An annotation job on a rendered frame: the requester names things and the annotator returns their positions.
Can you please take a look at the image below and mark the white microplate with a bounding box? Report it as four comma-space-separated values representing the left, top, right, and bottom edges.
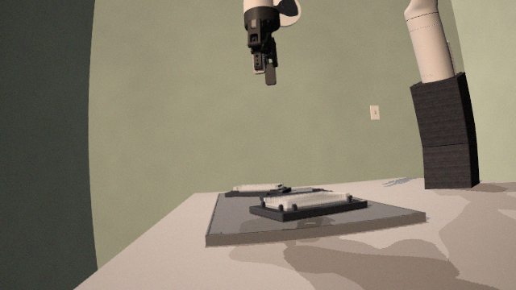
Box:
264, 191, 350, 211
233, 183, 284, 192

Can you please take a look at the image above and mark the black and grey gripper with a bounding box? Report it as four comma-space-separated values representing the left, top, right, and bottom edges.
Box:
244, 6, 281, 85

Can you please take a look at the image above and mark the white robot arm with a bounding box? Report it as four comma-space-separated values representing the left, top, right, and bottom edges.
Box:
243, 0, 457, 83

